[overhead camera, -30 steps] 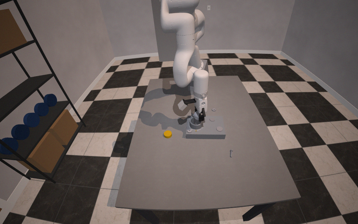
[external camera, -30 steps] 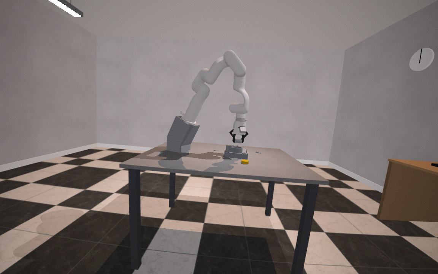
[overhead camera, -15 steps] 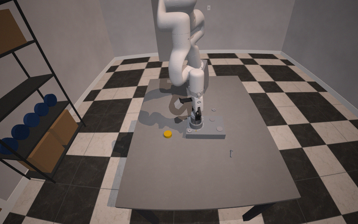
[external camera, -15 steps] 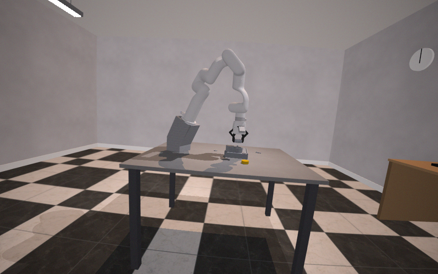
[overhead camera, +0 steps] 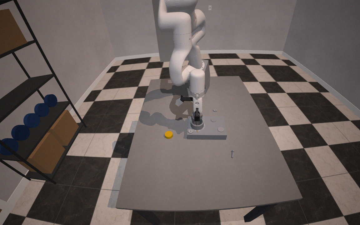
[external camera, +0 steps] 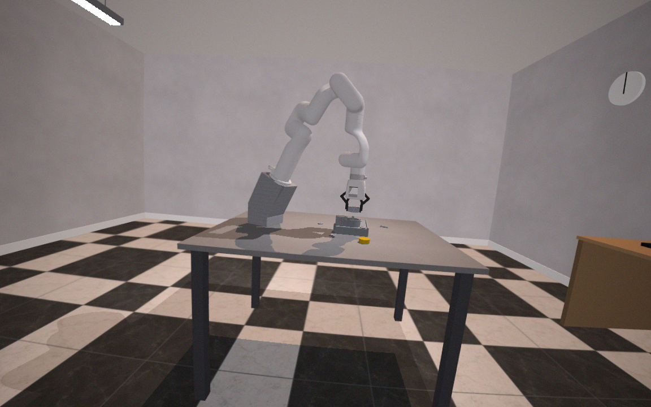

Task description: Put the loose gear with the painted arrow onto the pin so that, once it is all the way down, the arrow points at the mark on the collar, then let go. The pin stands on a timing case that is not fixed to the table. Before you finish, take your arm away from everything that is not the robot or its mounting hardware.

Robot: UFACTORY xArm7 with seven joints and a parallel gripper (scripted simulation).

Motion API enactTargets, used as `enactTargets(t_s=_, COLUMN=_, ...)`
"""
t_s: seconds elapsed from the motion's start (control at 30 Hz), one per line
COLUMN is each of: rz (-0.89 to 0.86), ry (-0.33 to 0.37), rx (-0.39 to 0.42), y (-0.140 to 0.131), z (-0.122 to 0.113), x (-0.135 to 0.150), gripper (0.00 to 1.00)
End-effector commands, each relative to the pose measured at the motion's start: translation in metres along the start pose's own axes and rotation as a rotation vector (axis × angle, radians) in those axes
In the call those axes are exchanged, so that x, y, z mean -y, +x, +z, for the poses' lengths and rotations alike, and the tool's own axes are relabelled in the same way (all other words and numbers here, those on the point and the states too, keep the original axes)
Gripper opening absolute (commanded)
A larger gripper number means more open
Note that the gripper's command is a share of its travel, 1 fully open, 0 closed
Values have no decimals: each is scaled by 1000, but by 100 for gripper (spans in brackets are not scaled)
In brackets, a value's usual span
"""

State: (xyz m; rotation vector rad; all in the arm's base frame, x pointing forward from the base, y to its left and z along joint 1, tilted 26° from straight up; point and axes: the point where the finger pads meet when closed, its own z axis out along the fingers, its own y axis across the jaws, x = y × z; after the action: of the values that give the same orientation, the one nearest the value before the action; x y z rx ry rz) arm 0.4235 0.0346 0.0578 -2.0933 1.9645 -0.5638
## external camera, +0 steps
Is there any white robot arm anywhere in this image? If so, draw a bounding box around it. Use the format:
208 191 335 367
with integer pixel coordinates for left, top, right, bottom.
268 72 369 185

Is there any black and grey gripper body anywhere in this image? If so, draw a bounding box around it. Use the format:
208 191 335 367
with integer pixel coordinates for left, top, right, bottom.
345 179 366 200

